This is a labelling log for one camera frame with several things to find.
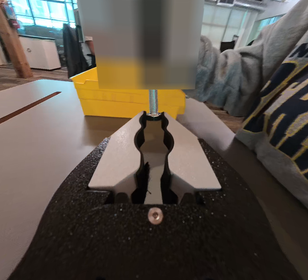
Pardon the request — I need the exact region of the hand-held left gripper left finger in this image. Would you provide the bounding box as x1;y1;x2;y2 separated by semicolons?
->
88;111;150;202

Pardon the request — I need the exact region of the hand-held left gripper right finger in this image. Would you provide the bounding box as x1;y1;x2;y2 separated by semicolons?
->
161;111;222;204

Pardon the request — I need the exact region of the yellow plastic bin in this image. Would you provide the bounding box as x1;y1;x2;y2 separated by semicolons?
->
70;67;186;119

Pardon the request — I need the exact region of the silver threaded bolt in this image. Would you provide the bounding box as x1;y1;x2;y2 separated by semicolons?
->
149;89;159;115

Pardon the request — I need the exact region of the person's right forearm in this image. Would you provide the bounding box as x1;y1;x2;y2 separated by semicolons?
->
195;0;308;118

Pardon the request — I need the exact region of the person's grey printed sweatshirt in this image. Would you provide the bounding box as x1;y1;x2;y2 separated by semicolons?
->
235;42;308;209

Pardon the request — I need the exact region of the dark jacket on chair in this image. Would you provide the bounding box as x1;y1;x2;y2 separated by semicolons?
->
63;23;88;79

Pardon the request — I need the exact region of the wooden support post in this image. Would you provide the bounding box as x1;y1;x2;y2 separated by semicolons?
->
0;5;33;79

